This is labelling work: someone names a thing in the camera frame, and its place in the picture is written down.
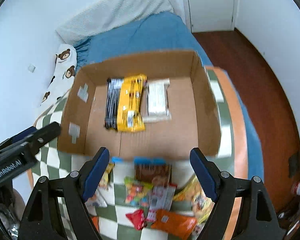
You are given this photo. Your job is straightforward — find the yellow long snack pack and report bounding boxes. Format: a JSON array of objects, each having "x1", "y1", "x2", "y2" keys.
[{"x1": 116, "y1": 74, "x2": 147, "y2": 133}]

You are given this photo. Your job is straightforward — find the yellow chips bag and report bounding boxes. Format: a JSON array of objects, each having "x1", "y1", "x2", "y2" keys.
[{"x1": 173, "y1": 175, "x2": 214, "y2": 224}]

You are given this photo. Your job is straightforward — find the small red snack pack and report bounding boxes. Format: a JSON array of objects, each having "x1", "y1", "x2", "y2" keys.
[{"x1": 125, "y1": 209, "x2": 147, "y2": 231}]

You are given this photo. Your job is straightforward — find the black long snack pack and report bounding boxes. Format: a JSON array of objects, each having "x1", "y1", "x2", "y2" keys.
[{"x1": 104, "y1": 78, "x2": 123, "y2": 130}]

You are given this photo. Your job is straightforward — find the brown red snack pack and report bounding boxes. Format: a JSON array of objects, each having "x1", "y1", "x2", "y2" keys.
[{"x1": 135, "y1": 164, "x2": 172, "y2": 186}]

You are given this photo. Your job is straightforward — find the bear print long pillow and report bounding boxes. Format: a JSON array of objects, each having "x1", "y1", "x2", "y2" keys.
[{"x1": 40, "y1": 44, "x2": 77, "y2": 110}]

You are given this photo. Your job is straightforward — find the white cookie snack bag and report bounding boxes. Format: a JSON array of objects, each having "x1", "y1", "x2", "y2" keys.
[{"x1": 85, "y1": 189, "x2": 108, "y2": 208}]

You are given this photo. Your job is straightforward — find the red white stick pack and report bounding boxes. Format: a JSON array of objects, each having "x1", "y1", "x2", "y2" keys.
[{"x1": 146, "y1": 184, "x2": 177, "y2": 222}]

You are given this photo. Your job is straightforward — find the white dotted pillow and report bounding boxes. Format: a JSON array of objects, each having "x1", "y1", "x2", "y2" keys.
[{"x1": 56, "y1": 0, "x2": 180, "y2": 45}]

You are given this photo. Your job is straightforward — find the white door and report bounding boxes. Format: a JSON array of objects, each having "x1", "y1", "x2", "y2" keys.
[{"x1": 188, "y1": 0, "x2": 235, "y2": 33}]

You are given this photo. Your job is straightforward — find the colourful candy balls bag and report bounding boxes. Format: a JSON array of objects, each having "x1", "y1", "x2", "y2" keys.
[{"x1": 124, "y1": 177, "x2": 153, "y2": 207}]

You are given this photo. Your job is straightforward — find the blue bed sheet mattress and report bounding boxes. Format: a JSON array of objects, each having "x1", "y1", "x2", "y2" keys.
[{"x1": 74, "y1": 12, "x2": 264, "y2": 181}]

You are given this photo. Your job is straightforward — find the white wafer snack pack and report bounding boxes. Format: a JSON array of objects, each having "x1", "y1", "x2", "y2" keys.
[{"x1": 141, "y1": 79, "x2": 171, "y2": 124}]

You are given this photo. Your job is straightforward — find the green white checkered mat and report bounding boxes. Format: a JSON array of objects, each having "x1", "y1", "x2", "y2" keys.
[{"x1": 26, "y1": 65, "x2": 249, "y2": 240}]

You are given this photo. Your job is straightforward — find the panda yellow snack bag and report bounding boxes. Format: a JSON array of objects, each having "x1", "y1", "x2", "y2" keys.
[{"x1": 98, "y1": 163, "x2": 115, "y2": 191}]

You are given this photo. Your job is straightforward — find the orange snack pack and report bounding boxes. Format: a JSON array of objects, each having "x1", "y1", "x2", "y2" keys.
[
  {"x1": 151, "y1": 209, "x2": 197, "y2": 239},
  {"x1": 91, "y1": 216, "x2": 100, "y2": 232}
]

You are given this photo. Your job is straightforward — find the cardboard milk box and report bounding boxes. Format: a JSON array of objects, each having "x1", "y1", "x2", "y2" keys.
[{"x1": 57, "y1": 50, "x2": 222, "y2": 164}]

